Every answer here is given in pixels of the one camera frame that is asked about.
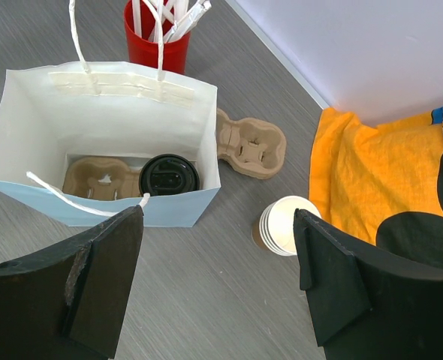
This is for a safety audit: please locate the light blue paper bag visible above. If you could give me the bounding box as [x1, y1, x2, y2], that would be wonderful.
[0, 58, 221, 227]

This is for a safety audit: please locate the orange Mickey Mouse cloth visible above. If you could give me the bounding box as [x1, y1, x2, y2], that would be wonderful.
[309, 107, 443, 245]

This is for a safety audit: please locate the cardboard cup carrier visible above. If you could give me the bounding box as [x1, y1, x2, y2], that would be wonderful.
[62, 157, 143, 201]

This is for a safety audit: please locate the black coffee cup lid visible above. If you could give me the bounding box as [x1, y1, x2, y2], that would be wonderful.
[138, 154, 200, 197]

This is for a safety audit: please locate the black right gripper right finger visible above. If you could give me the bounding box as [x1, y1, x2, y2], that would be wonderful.
[294, 209, 443, 359]

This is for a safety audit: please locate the stack of paper cups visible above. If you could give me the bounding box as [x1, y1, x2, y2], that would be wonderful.
[252, 196, 321, 257]

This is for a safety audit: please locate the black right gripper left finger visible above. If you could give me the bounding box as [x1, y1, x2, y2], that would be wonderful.
[0, 205, 143, 359]

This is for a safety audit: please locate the bundle of wrapped white straws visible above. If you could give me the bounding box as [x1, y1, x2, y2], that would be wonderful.
[131, 1, 212, 44]

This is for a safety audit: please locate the stack of cardboard cup carriers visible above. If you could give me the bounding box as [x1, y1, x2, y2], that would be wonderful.
[216, 109, 287, 180]

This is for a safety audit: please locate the red straw holder cup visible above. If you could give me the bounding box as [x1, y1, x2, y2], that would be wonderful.
[123, 1, 191, 75]

